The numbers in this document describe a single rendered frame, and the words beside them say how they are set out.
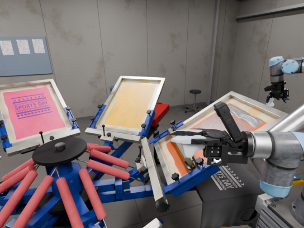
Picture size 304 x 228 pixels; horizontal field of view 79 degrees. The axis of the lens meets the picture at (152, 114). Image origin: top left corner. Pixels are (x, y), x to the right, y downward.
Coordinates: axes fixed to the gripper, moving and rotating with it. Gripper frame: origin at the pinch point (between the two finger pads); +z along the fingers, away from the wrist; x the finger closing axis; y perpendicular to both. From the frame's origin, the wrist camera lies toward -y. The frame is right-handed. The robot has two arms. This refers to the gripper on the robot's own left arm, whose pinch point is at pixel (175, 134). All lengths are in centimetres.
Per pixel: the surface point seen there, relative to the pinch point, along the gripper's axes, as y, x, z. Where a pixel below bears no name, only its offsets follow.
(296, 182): 62, 81, -91
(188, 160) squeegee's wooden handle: 34, 52, -10
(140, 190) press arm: 67, 67, 22
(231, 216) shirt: 83, 67, -43
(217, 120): 18, 88, -34
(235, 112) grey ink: 12, 85, -45
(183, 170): 43, 57, -7
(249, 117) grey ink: 12, 73, -50
